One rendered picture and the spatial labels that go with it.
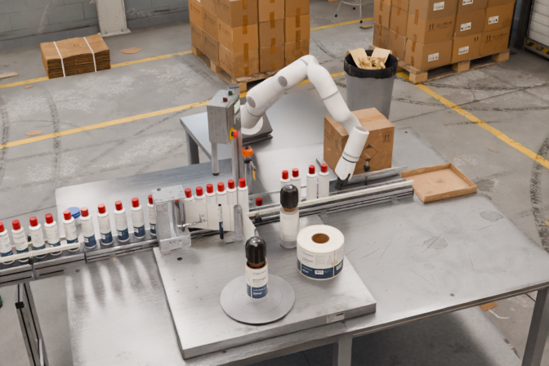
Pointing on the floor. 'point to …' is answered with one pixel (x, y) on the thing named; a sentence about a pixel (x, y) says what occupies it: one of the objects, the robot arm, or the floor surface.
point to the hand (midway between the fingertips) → (338, 185)
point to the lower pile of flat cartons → (75, 56)
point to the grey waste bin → (369, 94)
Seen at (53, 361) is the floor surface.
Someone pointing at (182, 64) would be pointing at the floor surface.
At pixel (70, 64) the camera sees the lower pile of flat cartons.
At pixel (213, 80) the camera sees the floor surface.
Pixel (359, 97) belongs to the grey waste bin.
